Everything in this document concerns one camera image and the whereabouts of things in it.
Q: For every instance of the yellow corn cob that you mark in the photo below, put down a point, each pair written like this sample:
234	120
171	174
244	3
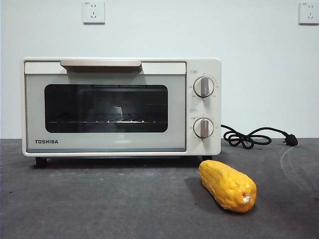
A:
224	184

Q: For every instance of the cream oven knob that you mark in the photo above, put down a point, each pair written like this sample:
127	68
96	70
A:
204	86
204	128

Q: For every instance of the white wall socket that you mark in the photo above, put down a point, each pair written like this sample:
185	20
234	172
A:
94	12
309	13

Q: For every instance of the cream Toshiba toaster oven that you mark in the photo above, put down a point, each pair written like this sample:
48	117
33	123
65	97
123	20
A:
211	147

